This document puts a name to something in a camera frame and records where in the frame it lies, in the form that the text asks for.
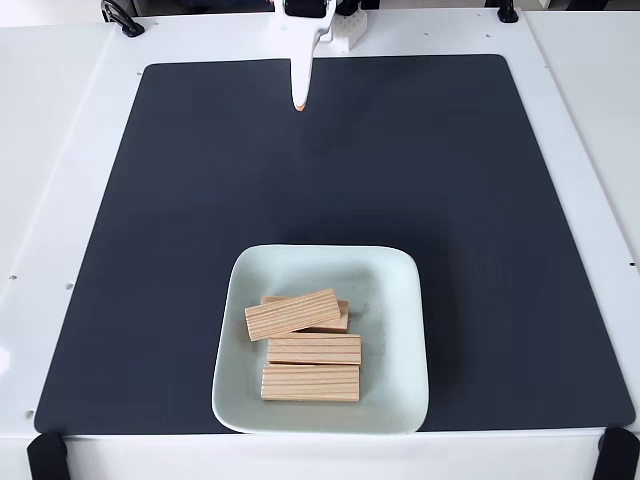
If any smooth pale wooden block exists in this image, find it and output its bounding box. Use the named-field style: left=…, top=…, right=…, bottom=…
left=260, top=294, right=351, bottom=336

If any white studded mounting block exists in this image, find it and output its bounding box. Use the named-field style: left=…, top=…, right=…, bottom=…
left=329, top=10, right=370, bottom=53

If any pale green square plate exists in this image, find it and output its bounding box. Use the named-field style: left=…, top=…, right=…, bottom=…
left=210, top=243, right=431, bottom=435

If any wooden block with number mark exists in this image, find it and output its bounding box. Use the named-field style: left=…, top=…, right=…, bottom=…
left=244, top=288, right=342, bottom=343

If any black table mat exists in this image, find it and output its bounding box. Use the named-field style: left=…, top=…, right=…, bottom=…
left=33, top=53, right=636, bottom=435

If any grooved wooden block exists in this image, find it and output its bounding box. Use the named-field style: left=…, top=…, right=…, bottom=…
left=266, top=333, right=363, bottom=367
left=260, top=362, right=362, bottom=404

